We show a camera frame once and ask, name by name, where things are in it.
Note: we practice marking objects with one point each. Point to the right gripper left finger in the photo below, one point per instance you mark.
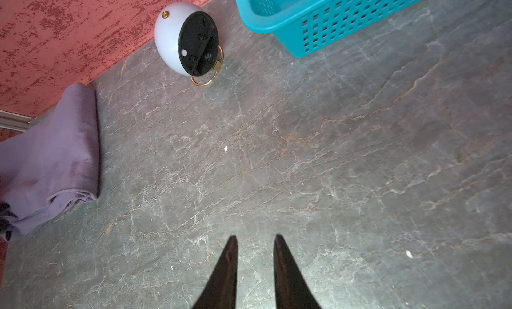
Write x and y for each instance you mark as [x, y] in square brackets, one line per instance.
[221, 288]

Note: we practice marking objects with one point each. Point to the white round mug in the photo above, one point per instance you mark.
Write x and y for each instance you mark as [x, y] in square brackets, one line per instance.
[187, 40]

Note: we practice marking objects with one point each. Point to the teal plastic basket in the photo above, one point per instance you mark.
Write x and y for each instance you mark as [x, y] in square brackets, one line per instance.
[305, 26]

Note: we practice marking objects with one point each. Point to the purple trousers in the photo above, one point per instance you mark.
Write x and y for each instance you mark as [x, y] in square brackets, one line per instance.
[51, 167]

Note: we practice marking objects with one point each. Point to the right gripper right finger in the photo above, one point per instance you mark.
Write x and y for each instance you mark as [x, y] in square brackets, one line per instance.
[291, 290]

